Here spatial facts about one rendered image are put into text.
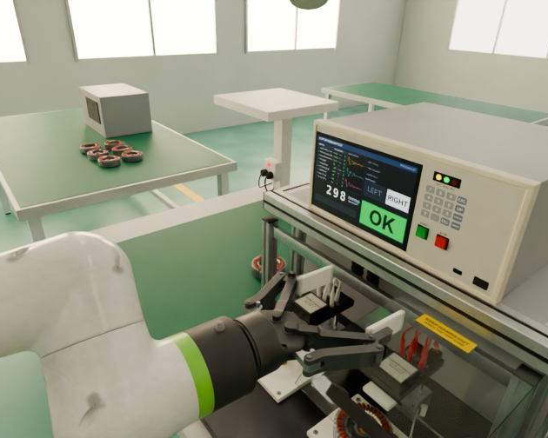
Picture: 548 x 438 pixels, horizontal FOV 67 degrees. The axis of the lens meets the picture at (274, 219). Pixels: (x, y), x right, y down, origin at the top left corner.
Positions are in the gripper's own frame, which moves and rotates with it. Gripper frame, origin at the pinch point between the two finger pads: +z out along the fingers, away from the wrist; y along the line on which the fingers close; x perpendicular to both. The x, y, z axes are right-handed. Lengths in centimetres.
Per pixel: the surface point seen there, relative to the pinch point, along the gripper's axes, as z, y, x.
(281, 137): 71, -112, -9
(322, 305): 16.4, -22.6, -22.2
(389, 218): 19.4, -11.0, 3.6
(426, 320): 14.6, 3.3, -8.4
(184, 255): 11, -85, -38
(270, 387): 1.0, -20.8, -36.8
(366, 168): 18.9, -17.6, 11.6
